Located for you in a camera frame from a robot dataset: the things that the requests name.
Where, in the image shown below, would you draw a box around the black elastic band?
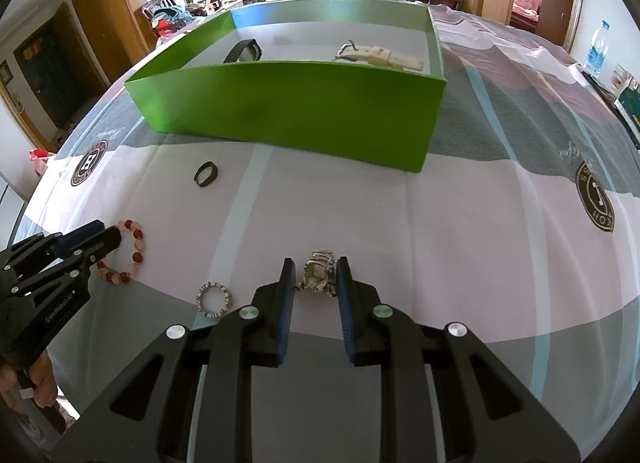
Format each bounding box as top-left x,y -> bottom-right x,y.
194,161 -> 218,188

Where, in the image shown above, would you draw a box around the white wrist watch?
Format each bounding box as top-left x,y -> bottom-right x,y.
334,43 -> 426,74

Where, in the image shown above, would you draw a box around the silver studded ring bracelet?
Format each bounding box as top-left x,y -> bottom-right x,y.
195,281 -> 232,318

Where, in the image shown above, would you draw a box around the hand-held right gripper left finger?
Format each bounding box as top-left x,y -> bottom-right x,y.
50,258 -> 298,463

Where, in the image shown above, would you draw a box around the clear plastic water bottle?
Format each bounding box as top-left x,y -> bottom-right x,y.
584,20 -> 611,78

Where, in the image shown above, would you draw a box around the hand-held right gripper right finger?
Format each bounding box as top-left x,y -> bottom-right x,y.
336,257 -> 583,463

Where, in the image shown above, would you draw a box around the red and white bead bracelet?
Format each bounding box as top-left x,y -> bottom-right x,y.
95,219 -> 146,286

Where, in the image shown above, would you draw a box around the person's left hand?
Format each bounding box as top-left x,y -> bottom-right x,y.
0,345 -> 60,411

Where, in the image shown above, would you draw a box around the dark wooden armchair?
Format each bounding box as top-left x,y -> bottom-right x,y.
141,0 -> 194,40

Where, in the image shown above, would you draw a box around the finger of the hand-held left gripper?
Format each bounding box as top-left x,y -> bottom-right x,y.
10,220 -> 106,264
60,225 -> 123,276

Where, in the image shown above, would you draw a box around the white cartons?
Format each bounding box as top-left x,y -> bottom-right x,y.
607,64 -> 639,94

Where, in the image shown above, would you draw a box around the red and white bag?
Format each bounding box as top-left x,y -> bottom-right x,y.
29,149 -> 56,176

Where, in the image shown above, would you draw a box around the black wrist watch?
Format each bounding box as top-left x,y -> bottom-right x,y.
221,39 -> 263,64

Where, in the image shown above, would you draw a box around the pile of clothes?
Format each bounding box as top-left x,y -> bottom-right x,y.
152,5 -> 197,36

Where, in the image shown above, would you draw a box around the green tissue pack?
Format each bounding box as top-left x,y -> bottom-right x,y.
617,88 -> 640,144

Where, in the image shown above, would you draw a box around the green cardboard box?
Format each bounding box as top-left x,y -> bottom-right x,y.
124,0 -> 447,174

